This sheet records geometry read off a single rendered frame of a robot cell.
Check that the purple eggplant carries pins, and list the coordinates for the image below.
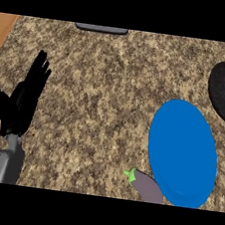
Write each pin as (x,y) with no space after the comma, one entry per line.
(146,187)

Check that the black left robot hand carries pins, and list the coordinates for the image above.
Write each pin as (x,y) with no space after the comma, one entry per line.
(25,96)

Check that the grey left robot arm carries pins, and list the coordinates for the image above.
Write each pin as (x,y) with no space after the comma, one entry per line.
(2,165)

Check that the blue plate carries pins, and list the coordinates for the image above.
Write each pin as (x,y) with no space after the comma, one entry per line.
(182,154)

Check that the dark grey appliance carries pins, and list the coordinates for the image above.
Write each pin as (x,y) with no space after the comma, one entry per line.
(101,28)

